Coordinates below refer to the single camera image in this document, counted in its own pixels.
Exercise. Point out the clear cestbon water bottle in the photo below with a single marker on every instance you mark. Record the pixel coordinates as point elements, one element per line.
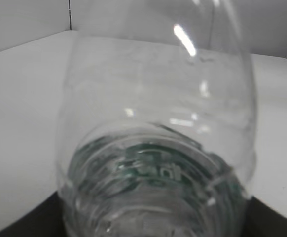
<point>156,131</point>

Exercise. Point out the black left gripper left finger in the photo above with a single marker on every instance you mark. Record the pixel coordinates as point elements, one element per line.
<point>43,221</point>

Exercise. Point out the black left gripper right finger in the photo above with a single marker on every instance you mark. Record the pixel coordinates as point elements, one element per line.
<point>263,221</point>

